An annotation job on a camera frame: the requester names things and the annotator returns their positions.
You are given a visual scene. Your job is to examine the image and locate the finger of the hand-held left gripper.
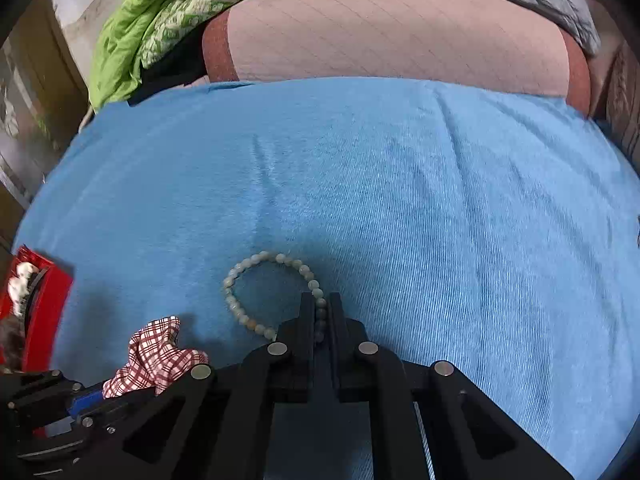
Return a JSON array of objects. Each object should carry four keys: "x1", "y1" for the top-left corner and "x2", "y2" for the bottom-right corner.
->
[
  {"x1": 75, "y1": 387, "x2": 165, "y2": 442},
  {"x1": 6, "y1": 369, "x2": 106, "y2": 420}
]

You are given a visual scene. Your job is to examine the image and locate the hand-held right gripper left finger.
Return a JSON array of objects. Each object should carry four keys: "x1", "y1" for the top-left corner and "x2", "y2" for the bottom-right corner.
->
[{"x1": 95, "y1": 291, "x2": 318, "y2": 480}]

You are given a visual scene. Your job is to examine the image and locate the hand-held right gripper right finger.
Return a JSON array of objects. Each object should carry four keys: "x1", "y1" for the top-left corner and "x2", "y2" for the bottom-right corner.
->
[{"x1": 327, "y1": 291, "x2": 576, "y2": 480}]

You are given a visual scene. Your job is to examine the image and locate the red plaid scrunchie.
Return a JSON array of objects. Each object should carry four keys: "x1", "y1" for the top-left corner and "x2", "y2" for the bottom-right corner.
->
[{"x1": 102, "y1": 316, "x2": 210, "y2": 400}]

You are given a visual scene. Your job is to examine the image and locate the red jewelry box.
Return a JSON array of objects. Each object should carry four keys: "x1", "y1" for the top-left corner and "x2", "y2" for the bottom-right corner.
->
[{"x1": 0, "y1": 245, "x2": 75, "y2": 373}]

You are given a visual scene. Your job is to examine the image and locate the pale green bead bracelet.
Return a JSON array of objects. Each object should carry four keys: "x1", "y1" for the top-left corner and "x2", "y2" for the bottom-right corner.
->
[{"x1": 222, "y1": 251, "x2": 328, "y2": 346}]

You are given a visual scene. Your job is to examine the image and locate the blue towel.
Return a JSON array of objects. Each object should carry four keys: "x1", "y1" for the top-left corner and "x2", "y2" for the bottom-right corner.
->
[{"x1": 10, "y1": 77, "x2": 640, "y2": 480}]

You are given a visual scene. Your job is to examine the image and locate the pink cushion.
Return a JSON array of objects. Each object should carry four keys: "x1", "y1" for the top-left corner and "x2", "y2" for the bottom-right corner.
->
[{"x1": 202, "y1": 0, "x2": 592, "y2": 111}]

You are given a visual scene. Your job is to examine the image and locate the bright green quilt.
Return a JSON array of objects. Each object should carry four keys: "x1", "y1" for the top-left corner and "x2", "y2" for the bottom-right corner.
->
[{"x1": 89, "y1": 0, "x2": 251, "y2": 112}]

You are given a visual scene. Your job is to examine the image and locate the green floral cloth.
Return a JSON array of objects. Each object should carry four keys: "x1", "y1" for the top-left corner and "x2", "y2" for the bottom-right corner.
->
[{"x1": 139, "y1": 0, "x2": 307, "y2": 68}]

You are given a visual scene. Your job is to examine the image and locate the striped beige pillow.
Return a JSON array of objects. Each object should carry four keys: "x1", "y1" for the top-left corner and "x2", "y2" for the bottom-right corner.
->
[{"x1": 590, "y1": 40, "x2": 640, "y2": 161}]

